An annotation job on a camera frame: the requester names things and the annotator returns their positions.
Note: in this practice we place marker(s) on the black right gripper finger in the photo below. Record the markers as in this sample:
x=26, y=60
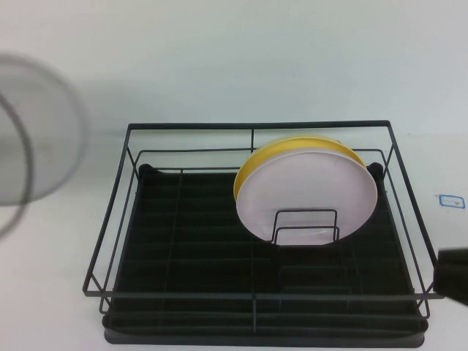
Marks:
x=453, y=285
x=455, y=257

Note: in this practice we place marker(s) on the light grey plate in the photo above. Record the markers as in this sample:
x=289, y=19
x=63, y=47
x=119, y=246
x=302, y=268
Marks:
x=44, y=128

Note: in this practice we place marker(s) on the pink plate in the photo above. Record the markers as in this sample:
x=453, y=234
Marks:
x=303, y=183

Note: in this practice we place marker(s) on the yellow plate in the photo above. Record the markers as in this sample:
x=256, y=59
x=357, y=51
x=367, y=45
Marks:
x=248, y=172

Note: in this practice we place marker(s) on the blue rectangle table mark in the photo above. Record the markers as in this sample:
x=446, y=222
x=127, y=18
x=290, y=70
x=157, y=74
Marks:
x=451, y=201

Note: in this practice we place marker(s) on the black plastic drip tray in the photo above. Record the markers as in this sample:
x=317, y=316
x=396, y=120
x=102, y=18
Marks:
x=204, y=219

